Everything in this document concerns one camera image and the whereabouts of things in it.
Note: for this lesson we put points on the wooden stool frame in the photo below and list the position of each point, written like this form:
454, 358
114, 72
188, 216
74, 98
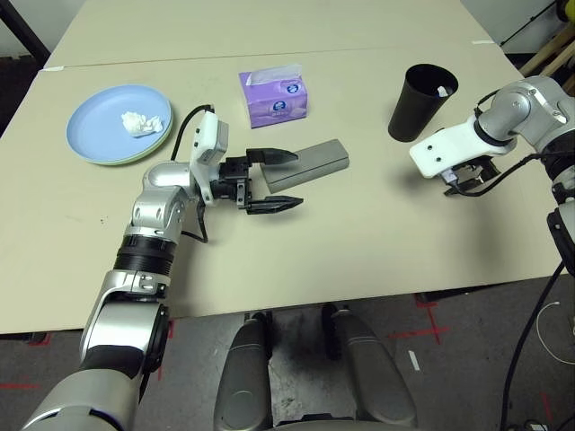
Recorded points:
545, 54

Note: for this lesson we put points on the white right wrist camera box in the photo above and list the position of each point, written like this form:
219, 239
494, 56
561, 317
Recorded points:
449, 148

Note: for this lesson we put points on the purple tissue box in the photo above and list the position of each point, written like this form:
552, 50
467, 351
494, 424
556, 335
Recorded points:
269, 108

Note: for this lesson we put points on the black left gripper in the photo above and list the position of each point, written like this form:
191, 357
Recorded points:
233, 179

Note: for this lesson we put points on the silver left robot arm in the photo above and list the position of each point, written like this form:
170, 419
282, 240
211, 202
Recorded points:
157, 211

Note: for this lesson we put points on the grey robot leg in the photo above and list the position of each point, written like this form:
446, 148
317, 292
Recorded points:
373, 377
247, 381

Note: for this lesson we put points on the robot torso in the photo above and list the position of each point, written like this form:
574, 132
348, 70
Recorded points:
337, 424

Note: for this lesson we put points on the grey left robot leg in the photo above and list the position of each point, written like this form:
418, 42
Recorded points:
247, 381

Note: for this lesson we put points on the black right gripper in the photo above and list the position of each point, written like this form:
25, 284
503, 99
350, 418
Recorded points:
478, 170

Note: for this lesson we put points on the white tissue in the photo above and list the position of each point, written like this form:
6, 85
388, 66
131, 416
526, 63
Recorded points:
137, 123

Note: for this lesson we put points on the green plastic plate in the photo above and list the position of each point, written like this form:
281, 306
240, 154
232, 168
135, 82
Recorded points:
153, 155

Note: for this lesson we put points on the black table foot bar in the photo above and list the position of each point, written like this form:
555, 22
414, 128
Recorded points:
39, 336
438, 296

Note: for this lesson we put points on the black-framed side desk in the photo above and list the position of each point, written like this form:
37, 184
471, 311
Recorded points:
24, 33

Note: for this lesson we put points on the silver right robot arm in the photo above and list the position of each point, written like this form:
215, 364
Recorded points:
521, 108

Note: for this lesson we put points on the blue plastic plate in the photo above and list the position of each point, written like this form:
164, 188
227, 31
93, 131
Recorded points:
99, 130

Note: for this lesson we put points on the black plastic cup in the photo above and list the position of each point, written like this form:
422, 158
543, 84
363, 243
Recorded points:
409, 116

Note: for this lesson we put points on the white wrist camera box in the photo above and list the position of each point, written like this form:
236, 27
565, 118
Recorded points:
449, 148
209, 134

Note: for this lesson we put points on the black foam floor mat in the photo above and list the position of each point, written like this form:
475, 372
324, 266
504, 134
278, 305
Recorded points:
13, 90

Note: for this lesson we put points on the grey glasses case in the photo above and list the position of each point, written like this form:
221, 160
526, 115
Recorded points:
314, 164

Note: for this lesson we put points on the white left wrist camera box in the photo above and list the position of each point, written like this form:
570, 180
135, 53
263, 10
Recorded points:
209, 134

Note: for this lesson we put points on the grey right robot leg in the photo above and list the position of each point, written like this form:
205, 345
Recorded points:
373, 377

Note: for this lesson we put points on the thin black stand rod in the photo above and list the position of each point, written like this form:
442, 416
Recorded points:
529, 23

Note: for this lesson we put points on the yellow-green chair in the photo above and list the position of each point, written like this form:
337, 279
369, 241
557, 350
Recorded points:
563, 9

